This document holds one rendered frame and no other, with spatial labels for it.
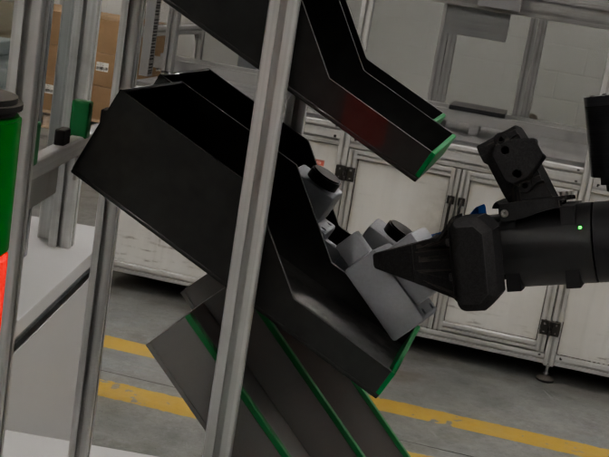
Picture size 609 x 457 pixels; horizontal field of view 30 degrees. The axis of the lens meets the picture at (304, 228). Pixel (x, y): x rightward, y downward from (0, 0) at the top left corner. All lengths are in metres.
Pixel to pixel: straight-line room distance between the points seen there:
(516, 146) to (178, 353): 0.29
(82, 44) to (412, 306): 1.54
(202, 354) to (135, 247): 4.22
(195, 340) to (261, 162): 0.15
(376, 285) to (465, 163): 3.85
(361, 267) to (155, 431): 2.89
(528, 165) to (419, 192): 3.94
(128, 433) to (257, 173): 2.90
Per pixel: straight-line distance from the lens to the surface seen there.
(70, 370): 2.37
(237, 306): 0.81
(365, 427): 1.14
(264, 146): 0.78
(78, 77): 2.31
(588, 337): 4.82
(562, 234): 0.80
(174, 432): 3.70
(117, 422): 3.73
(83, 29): 2.30
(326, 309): 0.91
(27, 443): 1.47
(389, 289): 0.83
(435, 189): 4.71
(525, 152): 0.79
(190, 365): 0.86
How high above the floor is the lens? 1.47
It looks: 12 degrees down
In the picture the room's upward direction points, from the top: 9 degrees clockwise
